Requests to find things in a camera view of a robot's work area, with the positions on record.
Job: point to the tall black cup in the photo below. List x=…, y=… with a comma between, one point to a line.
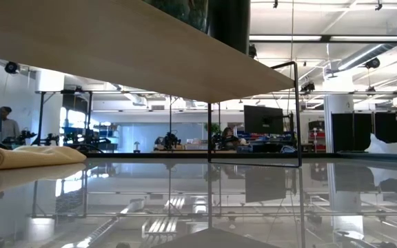
x=229, y=24

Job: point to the black robot arm on bench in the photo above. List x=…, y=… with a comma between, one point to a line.
x=171, y=140

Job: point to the wooden shelf with black legs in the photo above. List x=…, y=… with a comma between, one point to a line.
x=115, y=51

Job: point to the person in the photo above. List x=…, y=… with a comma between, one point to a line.
x=227, y=135
x=9, y=127

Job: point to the black computer monitor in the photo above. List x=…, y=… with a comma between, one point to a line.
x=263, y=120

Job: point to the white pillar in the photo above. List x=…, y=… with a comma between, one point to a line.
x=338, y=120

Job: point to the folded yellow cloth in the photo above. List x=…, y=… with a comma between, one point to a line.
x=29, y=156

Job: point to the black curtain partition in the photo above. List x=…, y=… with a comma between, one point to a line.
x=384, y=127

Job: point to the white crumpled cloth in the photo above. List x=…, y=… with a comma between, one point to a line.
x=391, y=146

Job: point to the black metal table frame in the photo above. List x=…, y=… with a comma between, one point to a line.
x=184, y=155

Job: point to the black metal workstation frame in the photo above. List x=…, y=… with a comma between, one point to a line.
x=41, y=117

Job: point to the black ceiling camera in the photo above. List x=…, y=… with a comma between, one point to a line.
x=11, y=67
x=372, y=63

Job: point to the silver ventilation duct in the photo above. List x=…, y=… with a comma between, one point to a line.
x=374, y=51

